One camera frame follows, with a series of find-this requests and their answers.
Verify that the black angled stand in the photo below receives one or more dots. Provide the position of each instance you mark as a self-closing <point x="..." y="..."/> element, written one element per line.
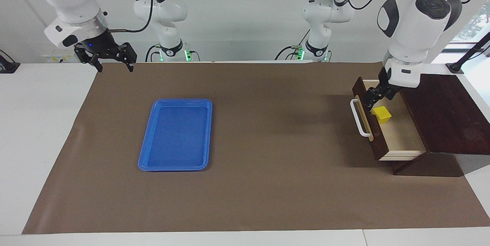
<point x="469" y="52"/>

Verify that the yellow cube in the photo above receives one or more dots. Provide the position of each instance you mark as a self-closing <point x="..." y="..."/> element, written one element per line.
<point x="383" y="115"/>

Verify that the black table clamp mount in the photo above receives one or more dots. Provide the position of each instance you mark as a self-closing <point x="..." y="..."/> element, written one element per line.
<point x="7" y="66"/>

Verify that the brown table mat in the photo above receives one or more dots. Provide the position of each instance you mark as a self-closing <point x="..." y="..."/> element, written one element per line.
<point x="268" y="181"/>

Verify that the dark wooden cabinet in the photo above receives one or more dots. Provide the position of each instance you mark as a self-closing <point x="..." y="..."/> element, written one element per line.
<point x="451" y="115"/>

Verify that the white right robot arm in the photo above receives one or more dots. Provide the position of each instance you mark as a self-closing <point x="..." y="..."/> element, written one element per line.
<point x="72" y="0"/>

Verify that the dark wooden drawer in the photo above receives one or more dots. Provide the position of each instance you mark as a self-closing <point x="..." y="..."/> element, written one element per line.
<point x="402" y="138"/>

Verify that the window with greenery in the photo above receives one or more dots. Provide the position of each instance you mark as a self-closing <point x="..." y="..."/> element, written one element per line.
<point x="476" y="20"/>

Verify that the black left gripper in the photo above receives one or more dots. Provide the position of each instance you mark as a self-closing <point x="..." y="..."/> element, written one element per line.
<point x="384" y="83"/>

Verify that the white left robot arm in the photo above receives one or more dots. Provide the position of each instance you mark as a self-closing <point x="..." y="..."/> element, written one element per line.
<point x="413" y="27"/>

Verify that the white wall socket box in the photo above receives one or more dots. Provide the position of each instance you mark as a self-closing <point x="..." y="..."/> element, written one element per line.
<point x="61" y="55"/>

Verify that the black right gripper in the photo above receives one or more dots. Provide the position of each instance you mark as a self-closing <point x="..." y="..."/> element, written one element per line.
<point x="101" y="46"/>

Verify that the blue plastic tray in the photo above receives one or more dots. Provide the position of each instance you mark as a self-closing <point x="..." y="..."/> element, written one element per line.
<point x="176" y="138"/>

